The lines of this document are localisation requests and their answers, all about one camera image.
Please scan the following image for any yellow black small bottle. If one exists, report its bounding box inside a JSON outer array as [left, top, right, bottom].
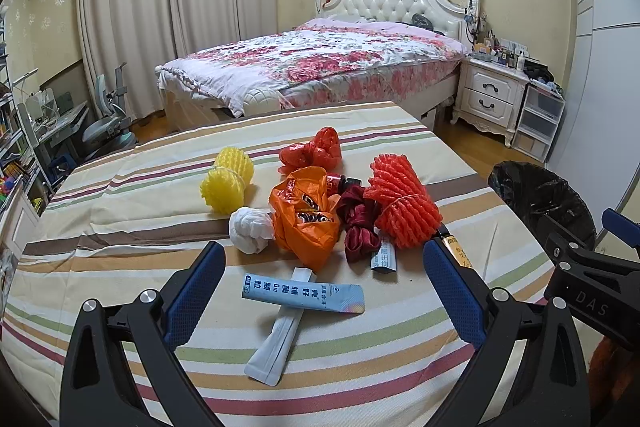
[[438, 227, 473, 269]]

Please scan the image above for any orange foam fruit net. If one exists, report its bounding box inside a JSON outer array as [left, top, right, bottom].
[[363, 154, 442, 249]]

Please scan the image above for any light blue toothpaste box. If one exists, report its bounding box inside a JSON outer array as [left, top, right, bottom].
[[242, 274, 366, 314]]

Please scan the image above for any grey white sachet pack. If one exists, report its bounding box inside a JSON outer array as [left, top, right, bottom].
[[242, 268, 316, 387]]

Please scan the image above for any dark red wrapper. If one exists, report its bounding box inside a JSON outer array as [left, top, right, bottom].
[[336, 184, 381, 263]]

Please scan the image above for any orange plastic snack bag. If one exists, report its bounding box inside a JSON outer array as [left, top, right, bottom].
[[269, 167, 341, 272]]

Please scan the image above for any white tissue ball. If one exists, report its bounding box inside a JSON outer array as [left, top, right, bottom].
[[229, 207, 274, 255]]

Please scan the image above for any yellow foam fruit net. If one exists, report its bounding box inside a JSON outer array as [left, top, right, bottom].
[[200, 146, 254, 216]]

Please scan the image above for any red plastic bag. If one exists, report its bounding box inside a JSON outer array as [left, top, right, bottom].
[[279, 127, 342, 174]]

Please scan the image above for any black lined trash bin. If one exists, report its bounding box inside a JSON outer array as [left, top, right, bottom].
[[488, 160, 597, 248]]

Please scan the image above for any white wardrobe sliding door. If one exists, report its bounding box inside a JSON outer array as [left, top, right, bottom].
[[548, 0, 639, 220]]

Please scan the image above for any white plastic drawer unit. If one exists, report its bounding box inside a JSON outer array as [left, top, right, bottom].
[[512, 80, 565, 164]]

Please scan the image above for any striped table cloth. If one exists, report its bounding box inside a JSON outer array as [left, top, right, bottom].
[[1, 102, 553, 426]]

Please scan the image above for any white two-drawer nightstand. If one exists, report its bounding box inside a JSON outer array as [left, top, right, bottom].
[[450, 56, 529, 148]]

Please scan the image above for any red black cylindrical bottle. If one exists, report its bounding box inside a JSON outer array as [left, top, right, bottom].
[[326, 173, 361, 196]]

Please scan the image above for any white bookshelf with books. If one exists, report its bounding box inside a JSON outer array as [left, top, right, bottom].
[[1, 4, 50, 216]]

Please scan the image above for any grey office chair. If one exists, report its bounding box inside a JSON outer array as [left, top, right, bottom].
[[82, 62, 137, 161]]

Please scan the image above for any cluttered grey desk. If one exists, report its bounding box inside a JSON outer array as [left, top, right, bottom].
[[15, 89, 90, 187]]

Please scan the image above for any white bed with headboard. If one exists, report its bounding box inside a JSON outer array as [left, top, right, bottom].
[[155, 0, 470, 129]]

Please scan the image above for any floral pink quilt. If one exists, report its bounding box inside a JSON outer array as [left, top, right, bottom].
[[155, 18, 468, 117]]

